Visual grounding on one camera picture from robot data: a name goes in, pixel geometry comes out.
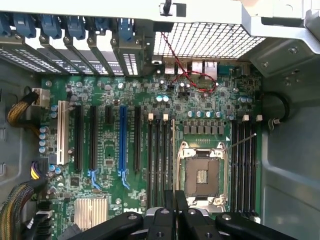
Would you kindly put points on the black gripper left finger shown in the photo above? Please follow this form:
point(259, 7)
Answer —
point(163, 225)

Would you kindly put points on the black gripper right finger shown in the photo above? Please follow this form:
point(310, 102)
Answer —
point(195, 225)

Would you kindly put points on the CPU socket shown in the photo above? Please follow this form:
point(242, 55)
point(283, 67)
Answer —
point(202, 175)

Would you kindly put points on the silver finned heatsink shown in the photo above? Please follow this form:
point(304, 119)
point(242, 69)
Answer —
point(90, 212)

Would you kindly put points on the blue expansion slot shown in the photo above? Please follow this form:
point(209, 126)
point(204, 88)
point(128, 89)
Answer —
point(123, 137)

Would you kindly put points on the metal locking lever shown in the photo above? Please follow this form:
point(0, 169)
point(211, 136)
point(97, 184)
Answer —
point(242, 140)

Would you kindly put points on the open grey PC case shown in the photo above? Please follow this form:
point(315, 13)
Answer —
point(287, 175)

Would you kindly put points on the short black expansion slot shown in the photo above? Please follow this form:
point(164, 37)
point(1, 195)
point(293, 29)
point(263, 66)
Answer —
point(109, 115)

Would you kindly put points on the white expansion slot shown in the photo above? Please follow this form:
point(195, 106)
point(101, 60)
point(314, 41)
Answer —
point(62, 132)

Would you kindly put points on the green Dell motherboard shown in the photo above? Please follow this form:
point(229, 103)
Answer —
point(120, 95)

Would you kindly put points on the blue card retention clip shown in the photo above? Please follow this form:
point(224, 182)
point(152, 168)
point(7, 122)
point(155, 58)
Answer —
point(50, 26)
point(126, 30)
point(76, 27)
point(101, 25)
point(23, 25)
point(4, 25)

